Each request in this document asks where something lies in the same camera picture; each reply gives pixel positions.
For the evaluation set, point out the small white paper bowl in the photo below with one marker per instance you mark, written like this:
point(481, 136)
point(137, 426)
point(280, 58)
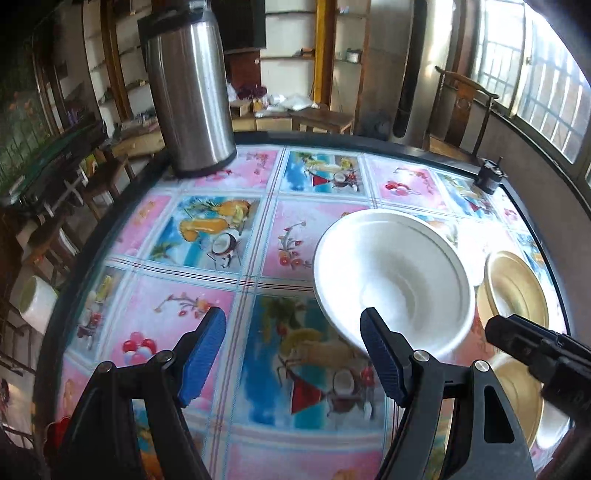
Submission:
point(552, 427)

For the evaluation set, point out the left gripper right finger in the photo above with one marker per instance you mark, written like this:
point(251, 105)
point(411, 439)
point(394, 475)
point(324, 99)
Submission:
point(390, 353)

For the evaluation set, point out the beige disposable bowl front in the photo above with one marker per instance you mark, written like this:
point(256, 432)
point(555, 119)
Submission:
point(523, 392)

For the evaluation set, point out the large white paper bowl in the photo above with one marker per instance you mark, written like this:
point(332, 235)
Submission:
point(403, 268)

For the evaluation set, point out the small black table device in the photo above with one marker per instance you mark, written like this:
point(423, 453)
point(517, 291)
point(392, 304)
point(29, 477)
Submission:
point(490, 176)

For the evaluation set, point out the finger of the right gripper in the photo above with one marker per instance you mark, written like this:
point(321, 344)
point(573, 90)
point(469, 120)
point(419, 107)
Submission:
point(517, 336)

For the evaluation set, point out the white tape roll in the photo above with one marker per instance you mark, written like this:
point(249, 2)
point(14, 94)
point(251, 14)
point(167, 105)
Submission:
point(36, 303)

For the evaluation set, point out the large floral wall painting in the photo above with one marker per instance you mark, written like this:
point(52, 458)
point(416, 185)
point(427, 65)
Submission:
point(24, 129)

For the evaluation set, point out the white standing air conditioner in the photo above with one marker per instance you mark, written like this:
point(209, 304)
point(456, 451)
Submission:
point(409, 41)

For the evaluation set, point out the colourful fruit print tablecloth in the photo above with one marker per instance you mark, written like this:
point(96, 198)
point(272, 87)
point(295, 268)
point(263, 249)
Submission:
point(287, 397)

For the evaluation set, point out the wooden chair by window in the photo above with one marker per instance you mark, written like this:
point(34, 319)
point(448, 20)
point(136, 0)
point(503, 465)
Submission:
point(466, 91)

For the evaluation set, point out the stainless steel thermos jug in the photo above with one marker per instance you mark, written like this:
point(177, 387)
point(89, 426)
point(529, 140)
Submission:
point(184, 61)

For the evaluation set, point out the black wall television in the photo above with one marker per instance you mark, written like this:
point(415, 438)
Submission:
point(242, 23)

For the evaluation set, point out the beige disposable bowl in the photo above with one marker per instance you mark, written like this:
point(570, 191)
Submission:
point(523, 392)
point(510, 287)

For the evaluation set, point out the beige disposable bowl back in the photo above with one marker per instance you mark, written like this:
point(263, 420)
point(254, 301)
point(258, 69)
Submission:
point(510, 287)

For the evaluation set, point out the green mahjong table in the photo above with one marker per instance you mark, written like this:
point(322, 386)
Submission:
point(56, 162)

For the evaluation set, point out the red glass scalloped plate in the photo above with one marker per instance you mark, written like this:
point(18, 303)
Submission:
point(54, 435)

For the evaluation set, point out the wooden stool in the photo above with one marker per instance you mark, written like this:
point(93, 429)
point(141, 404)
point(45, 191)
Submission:
point(104, 178)

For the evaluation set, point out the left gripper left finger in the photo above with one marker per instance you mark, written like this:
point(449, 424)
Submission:
point(195, 355)

